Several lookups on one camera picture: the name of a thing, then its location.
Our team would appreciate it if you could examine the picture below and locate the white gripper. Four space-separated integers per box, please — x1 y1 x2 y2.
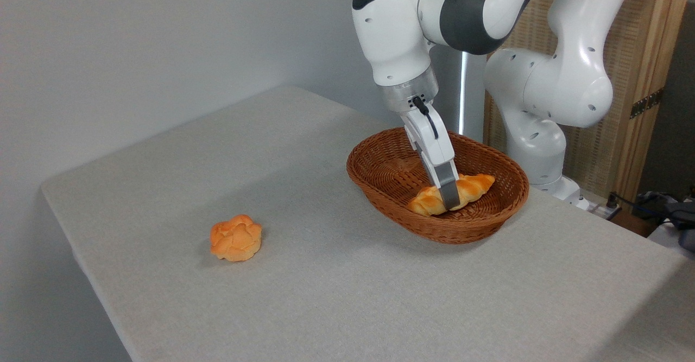
401 103 462 212

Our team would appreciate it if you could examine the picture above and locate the braided bread loaf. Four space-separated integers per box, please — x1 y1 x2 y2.
407 174 496 217

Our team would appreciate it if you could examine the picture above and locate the round orange bread bun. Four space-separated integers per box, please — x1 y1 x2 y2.
210 214 263 262

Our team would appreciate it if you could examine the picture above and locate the brown wicker basket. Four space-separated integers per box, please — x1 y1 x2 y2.
346 127 530 244

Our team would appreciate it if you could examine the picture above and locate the dark metal screen hinge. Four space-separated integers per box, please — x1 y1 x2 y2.
630 88 664 119

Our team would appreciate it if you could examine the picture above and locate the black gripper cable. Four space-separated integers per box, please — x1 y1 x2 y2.
411 96 439 139

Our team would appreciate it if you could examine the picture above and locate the dark bag with cables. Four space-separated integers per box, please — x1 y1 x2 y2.
616 188 695 253

